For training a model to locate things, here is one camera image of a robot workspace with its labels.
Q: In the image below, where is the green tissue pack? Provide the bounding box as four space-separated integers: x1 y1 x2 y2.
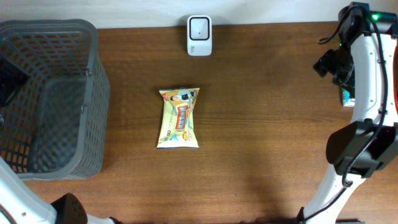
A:
341 88 355 108

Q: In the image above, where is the yellow snack bag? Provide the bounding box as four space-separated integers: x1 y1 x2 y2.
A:
157 88 200 149

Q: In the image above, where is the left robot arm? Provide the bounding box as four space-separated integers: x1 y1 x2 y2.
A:
1 58 120 224

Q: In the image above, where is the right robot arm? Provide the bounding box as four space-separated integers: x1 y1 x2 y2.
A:
295 2 397 223

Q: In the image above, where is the white barcode scanner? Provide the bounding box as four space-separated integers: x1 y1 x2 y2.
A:
187 15 213 57

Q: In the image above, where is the grey plastic mesh basket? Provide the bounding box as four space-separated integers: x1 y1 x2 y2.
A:
1 19 110 180

